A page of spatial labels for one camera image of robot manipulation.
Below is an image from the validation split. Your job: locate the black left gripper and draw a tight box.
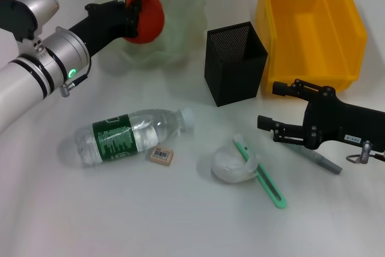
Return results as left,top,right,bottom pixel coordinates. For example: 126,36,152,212
67,0,144,58

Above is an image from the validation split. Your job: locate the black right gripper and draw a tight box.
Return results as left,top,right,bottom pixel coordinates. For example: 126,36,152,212
257,78,385,150

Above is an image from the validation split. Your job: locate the orange fruit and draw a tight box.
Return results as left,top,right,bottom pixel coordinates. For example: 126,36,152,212
125,0,166,44

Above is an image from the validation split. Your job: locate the clear green-label water bottle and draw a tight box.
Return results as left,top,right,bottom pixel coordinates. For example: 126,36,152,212
74,108,195,169

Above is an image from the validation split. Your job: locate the black mesh pen holder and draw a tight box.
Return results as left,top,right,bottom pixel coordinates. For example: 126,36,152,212
204,21,269,107

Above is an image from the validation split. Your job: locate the pale green glass fruit bowl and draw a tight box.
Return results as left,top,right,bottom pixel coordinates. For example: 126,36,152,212
95,0,208,73

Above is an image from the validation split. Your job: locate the grey pen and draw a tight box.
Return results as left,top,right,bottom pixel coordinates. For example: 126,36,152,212
288,144,343,176

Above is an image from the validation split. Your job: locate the green utility knife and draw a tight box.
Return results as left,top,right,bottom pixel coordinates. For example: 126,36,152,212
233,138,288,209

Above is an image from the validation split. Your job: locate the beige eraser with barcode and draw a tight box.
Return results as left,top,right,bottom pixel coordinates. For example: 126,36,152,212
149,146,175,167

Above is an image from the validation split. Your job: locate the yellow plastic bin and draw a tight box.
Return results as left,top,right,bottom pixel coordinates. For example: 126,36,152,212
255,0,368,94

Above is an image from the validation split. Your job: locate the right gripper cable with plugs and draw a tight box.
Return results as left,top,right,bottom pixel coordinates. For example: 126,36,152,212
345,141,385,164

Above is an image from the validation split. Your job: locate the gripper cable with plugs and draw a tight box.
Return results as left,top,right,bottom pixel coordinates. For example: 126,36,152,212
345,141,385,164
59,66,91,98

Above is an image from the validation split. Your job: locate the left gripper cable with plugs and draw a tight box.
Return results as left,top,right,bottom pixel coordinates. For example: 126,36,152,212
59,66,91,98

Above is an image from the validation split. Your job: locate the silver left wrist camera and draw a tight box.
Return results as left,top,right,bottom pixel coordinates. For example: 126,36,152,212
0,0,60,43

